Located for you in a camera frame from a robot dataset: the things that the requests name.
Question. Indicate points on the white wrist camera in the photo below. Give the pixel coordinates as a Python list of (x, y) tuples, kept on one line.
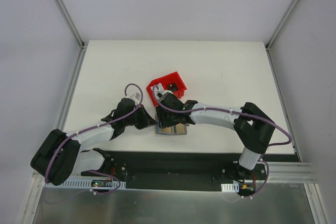
[(160, 93), (136, 97)]

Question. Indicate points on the left white cable duct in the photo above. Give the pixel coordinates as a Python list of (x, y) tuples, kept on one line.
[(89, 183)]

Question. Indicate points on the right aluminium frame post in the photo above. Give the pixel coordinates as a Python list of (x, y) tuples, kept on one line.
[(282, 23)]

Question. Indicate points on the red plastic bin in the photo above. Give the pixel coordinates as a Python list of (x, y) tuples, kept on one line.
[(162, 82)]

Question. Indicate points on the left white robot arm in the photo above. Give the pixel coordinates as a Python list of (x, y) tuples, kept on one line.
[(62, 154)]

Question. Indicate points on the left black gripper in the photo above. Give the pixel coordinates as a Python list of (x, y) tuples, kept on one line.
[(142, 118)]

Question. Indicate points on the black block in bin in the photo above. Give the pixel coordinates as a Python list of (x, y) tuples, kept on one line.
[(172, 87)]

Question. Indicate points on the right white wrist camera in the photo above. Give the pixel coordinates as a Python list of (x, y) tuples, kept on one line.
[(160, 93)]

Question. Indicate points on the grey leather card holder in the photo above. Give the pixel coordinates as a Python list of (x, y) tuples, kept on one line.
[(179, 129)]

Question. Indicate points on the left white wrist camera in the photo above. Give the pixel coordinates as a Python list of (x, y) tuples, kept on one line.
[(136, 97)]

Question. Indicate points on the aluminium front rail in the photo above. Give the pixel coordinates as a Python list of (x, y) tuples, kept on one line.
[(291, 172)]

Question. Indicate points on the right white cable duct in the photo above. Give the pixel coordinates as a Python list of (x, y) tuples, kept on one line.
[(230, 188)]

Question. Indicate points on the gold credit card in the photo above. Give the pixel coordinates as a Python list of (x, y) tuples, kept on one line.
[(167, 130)]

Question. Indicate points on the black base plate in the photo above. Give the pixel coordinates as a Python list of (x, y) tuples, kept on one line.
[(179, 171)]

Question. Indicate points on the left aluminium frame post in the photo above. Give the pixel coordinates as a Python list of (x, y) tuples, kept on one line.
[(70, 23)]

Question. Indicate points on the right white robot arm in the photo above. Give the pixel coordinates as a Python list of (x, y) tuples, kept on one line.
[(253, 127)]

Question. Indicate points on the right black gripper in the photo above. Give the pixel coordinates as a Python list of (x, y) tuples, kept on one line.
[(166, 118)]

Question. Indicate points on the aluminium frame post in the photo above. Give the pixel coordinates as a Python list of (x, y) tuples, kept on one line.
[(70, 23), (282, 23)]

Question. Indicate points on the white cable duct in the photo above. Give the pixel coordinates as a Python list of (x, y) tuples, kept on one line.
[(89, 183), (230, 188)]

